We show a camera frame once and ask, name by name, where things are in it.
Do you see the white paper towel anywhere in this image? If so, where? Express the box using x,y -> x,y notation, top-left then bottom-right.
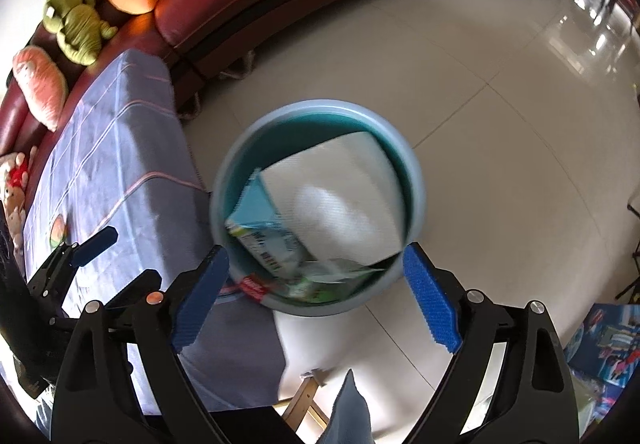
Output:
260,133 -> 405,267

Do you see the teal plastic bin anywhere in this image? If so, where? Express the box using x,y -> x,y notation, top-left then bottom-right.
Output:
209,99 -> 427,316

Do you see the grey blue cloth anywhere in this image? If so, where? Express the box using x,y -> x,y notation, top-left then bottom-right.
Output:
320,369 -> 373,444

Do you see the small plush doll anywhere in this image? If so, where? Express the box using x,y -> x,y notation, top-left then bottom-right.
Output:
0,151 -> 35,255

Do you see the pink plush pillow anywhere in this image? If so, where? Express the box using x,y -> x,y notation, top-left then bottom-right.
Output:
12,46 -> 68,132

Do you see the cardboard box with barcode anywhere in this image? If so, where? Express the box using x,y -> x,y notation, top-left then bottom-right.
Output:
225,169 -> 311,280

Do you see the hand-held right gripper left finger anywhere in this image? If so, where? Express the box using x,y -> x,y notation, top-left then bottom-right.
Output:
50,244 -> 231,444

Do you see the green frog plush toy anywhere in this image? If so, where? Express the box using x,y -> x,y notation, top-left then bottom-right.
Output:
42,0 -> 118,66

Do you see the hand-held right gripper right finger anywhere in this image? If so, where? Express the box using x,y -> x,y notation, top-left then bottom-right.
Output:
402,241 -> 581,444

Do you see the green packet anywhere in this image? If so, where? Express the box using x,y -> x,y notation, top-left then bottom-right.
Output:
272,259 -> 388,305

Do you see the purple plaid cloth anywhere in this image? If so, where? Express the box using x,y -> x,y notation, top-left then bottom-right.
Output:
22,50 -> 291,417

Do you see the colourful toy box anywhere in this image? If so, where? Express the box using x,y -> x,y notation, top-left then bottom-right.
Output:
565,301 -> 640,397

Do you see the wooden stool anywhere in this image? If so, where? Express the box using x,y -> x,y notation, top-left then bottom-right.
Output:
282,369 -> 331,435

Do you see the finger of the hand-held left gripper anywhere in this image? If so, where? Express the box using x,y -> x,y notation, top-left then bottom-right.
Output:
25,225 -> 120,297
97,269 -> 164,320

